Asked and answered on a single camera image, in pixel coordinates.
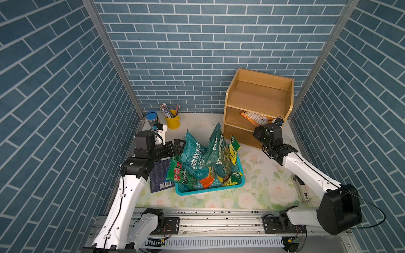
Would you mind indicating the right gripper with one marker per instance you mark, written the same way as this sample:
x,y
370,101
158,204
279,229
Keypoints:
x,y
258,133

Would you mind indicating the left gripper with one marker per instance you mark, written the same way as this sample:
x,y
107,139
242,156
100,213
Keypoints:
x,y
177,150

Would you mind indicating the teal and orange soil bag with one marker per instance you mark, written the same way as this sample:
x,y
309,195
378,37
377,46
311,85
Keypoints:
x,y
192,156

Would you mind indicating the orange white fertilizer bag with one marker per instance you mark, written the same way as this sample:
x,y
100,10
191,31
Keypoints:
x,y
255,118

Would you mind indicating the small green red-lettered soil bag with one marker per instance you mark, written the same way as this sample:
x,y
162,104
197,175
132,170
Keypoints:
x,y
178,174

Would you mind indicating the yellow green fertilizer bag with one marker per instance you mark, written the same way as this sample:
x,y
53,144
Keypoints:
x,y
234,179
234,148

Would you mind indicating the dark green soil bag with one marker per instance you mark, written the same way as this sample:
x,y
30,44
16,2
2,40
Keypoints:
x,y
218,155

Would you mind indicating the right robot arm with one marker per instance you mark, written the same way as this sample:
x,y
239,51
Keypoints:
x,y
339,209

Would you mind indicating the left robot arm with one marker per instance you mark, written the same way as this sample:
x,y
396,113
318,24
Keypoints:
x,y
116,235

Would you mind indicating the wooden three-tier shelf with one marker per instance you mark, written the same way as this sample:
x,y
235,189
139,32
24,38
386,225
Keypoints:
x,y
265,94

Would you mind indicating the yellow pen cup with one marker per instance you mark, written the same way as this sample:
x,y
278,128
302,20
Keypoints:
x,y
173,123

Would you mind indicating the dark blue book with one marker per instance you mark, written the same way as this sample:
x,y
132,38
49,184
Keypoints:
x,y
158,175

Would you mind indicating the shiny metal cylinder blue lid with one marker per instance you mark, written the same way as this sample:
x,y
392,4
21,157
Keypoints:
x,y
152,118

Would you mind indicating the pens in cup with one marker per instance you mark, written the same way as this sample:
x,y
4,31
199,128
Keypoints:
x,y
168,113

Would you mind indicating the teal plastic basket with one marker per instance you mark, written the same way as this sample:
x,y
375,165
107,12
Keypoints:
x,y
216,186

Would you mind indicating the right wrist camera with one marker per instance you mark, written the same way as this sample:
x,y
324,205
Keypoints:
x,y
279,121

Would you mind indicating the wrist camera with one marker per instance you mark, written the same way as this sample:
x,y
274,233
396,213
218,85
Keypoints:
x,y
279,121
160,133

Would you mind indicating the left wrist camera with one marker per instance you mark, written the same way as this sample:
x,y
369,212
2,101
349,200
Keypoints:
x,y
160,133

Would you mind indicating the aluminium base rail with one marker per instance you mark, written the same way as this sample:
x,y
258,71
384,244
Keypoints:
x,y
200,230

